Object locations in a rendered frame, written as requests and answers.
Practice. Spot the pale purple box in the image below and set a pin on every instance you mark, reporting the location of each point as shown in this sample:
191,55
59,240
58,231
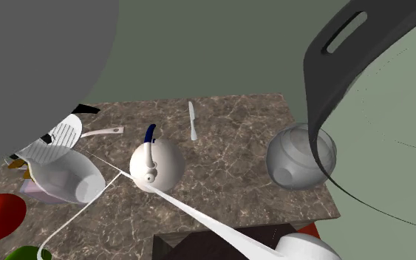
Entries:
34,192

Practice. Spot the dark robot stand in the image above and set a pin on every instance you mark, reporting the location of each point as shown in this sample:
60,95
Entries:
200,246

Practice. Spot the orange small object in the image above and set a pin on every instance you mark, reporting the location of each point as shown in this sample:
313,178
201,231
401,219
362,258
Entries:
17,164

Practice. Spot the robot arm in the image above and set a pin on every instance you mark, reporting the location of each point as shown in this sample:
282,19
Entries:
31,64

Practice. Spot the white cup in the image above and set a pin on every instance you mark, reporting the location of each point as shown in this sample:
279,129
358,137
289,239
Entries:
67,176

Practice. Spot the clear glass round jar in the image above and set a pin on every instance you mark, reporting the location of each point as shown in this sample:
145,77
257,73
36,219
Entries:
290,158

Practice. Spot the green round fruit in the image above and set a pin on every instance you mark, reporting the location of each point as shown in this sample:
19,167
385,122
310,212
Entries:
24,254

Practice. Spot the white slotted spatula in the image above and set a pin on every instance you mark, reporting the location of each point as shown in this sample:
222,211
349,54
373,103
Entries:
58,140

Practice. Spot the white table knife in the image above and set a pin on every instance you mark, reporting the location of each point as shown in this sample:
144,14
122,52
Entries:
192,122

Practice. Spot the black frying pan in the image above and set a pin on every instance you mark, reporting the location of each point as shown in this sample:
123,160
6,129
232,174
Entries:
323,72

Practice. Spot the white thin curved rod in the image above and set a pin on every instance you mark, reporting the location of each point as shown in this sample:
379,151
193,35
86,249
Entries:
71,218

